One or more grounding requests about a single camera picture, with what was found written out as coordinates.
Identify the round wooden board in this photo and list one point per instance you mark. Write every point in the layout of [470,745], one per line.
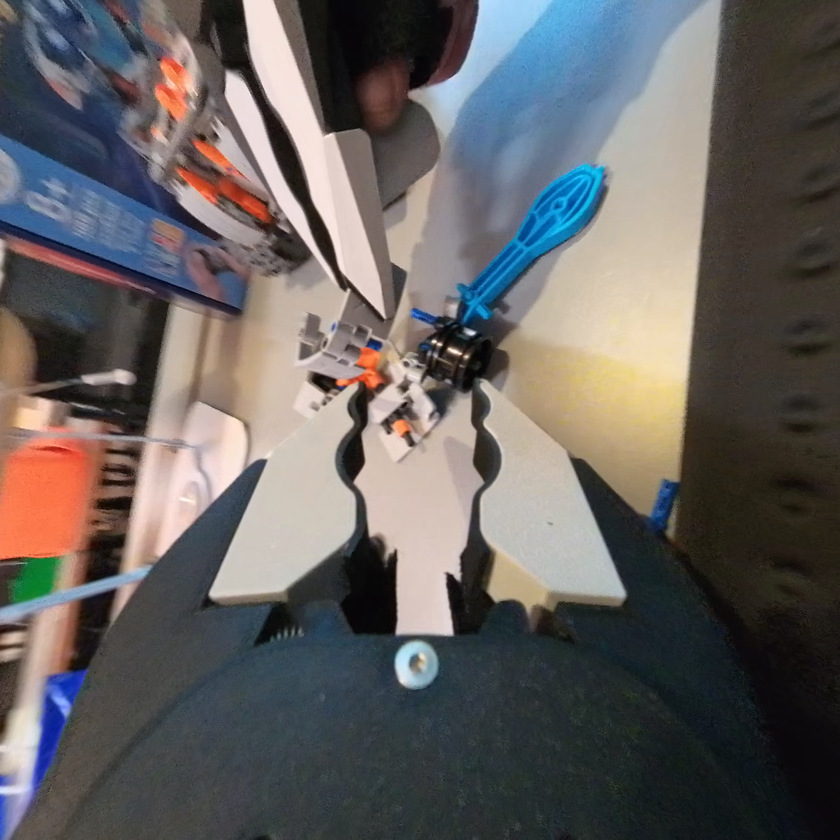
[13,354]

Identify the person's right hand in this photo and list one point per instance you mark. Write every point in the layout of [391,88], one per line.
[384,98]

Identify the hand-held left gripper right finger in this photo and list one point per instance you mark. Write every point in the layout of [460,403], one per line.
[544,525]

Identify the black dimpled panel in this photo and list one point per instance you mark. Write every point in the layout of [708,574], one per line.
[768,328]

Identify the grey shell block assembly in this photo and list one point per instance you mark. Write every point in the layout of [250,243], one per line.
[328,341]

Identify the grey orange axle assembly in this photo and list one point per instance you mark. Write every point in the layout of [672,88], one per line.
[394,400]

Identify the grey orange toy robot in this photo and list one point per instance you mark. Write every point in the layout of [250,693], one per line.
[216,164]

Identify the blue plastic bin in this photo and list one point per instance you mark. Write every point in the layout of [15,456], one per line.
[62,709]

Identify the black wheel hub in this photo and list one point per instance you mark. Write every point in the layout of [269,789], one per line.
[453,354]

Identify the green object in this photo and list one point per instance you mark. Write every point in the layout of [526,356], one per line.
[36,581]

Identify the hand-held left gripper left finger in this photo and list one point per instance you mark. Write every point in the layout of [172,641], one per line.
[289,525]

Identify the light blue plastic tool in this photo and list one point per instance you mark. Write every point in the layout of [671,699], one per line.
[544,216]

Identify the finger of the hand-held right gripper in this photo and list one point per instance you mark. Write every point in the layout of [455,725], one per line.
[266,151]
[361,216]

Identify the blue robot kit box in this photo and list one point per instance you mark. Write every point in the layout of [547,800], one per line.
[79,197]

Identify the small blue beam piece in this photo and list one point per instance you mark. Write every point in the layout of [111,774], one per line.
[664,502]

